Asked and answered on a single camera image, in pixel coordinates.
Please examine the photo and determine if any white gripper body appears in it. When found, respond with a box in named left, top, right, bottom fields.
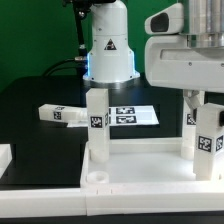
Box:
left=145, top=2, right=224, bottom=93

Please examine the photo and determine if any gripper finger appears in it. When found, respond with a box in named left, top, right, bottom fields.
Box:
left=183, top=90, right=204, bottom=110

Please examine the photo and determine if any white desk top tray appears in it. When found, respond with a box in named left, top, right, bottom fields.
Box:
left=80, top=137, right=224, bottom=194

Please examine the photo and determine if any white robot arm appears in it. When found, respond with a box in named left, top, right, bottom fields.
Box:
left=84, top=0, right=224, bottom=108

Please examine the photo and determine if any paper sheet with markers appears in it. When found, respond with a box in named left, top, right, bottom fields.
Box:
left=68, top=106, right=159, bottom=127

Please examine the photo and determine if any white left fence bar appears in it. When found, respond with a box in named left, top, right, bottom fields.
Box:
left=0, top=144, right=12, bottom=179

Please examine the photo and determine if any white fence bar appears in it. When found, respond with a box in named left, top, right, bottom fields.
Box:
left=0, top=144, right=12, bottom=179
left=0, top=189, right=224, bottom=218

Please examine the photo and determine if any white front fence bar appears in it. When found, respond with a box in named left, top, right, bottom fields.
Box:
left=0, top=189, right=224, bottom=218

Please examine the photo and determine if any black cable at base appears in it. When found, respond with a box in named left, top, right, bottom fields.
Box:
left=42, top=57, right=88, bottom=78

